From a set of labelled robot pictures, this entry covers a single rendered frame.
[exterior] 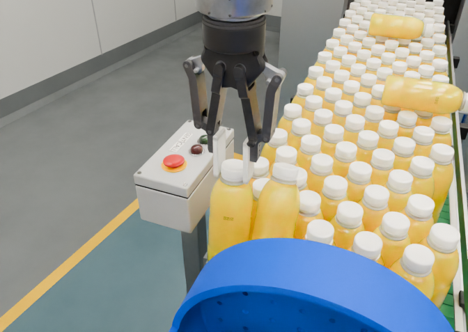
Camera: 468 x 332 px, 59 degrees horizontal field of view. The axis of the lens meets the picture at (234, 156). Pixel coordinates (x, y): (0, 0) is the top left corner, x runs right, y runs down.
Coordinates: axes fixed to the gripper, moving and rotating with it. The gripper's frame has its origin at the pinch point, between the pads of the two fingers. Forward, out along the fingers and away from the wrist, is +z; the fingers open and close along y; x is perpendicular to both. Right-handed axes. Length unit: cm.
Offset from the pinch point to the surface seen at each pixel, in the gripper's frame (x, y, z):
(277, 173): 3.4, 5.7, 3.8
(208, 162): 6.7, -7.4, 7.4
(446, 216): 33, 36, 27
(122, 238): 72, -88, 117
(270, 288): -24.3, 12.9, -5.5
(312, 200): 5.6, 11.1, 9.2
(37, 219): 67, -138, 117
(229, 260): -20.9, 7.9, -3.2
